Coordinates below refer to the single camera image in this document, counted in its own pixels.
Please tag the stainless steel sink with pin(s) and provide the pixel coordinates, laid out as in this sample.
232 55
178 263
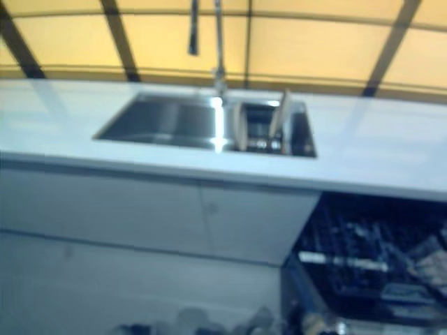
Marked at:
157 122

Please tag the black sink drying rack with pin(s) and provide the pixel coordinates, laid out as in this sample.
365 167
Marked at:
260 122

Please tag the beige round plate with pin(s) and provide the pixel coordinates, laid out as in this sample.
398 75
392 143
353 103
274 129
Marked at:
239 129
279 115

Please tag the dark window frame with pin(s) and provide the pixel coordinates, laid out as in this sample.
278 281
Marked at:
118 35

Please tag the chrome kitchen faucet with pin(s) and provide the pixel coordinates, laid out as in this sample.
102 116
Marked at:
219 42

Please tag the open built-in dishwasher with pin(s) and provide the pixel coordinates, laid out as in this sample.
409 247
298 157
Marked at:
314 279

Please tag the white glossy cabinet door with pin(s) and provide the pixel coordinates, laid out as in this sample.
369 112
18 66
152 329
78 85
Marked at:
255 223
104 202

